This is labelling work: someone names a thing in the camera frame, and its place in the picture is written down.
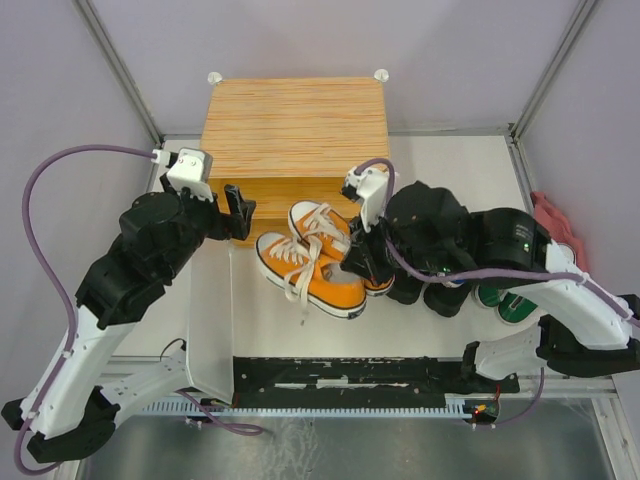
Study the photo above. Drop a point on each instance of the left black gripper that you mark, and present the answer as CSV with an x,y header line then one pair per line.
x,y
235,224

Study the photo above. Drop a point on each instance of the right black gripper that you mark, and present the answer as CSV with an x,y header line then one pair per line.
x,y
364,257

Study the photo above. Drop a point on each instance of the orange sneaker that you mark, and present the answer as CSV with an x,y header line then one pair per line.
x,y
310,222
308,277

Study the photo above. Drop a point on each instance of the blue sneaker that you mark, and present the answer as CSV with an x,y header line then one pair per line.
x,y
455,283

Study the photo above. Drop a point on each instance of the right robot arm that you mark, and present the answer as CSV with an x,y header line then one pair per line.
x,y
426,233

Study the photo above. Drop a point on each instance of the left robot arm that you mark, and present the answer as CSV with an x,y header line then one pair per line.
x,y
70,415

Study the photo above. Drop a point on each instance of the black shoe left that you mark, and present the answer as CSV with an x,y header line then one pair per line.
x,y
406,289

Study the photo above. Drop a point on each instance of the wood pattern shoe cabinet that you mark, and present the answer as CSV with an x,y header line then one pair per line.
x,y
290,139

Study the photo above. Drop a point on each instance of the white cabinet corner connector left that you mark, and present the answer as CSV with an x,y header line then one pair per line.
x,y
214,78

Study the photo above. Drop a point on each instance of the white cabinet corner connector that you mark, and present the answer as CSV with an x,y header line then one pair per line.
x,y
381,75
214,78

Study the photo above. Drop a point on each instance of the white cabinet corner connector right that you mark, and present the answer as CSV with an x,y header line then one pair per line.
x,y
381,75

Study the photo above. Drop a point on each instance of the green sneaker left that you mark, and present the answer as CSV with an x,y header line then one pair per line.
x,y
487,297

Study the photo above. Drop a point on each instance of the green sneaker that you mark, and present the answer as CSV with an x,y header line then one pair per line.
x,y
487,297
514,309

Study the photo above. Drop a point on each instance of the green sneaker right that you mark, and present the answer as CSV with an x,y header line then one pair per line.
x,y
514,309

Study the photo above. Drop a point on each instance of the pink cloth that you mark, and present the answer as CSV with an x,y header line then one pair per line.
x,y
559,227

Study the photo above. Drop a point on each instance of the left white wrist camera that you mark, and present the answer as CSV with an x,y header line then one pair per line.
x,y
191,171

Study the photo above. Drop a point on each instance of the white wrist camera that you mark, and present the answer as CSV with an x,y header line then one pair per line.
x,y
371,186
191,171

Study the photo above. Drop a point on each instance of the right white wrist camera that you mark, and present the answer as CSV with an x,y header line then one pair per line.
x,y
371,186

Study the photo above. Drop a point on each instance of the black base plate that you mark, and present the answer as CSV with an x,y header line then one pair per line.
x,y
318,383

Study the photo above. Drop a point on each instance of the left aluminium frame post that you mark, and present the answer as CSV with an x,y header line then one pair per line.
x,y
88,13

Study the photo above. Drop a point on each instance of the aluminium rail frame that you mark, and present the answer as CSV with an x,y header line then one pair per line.
x,y
591,172

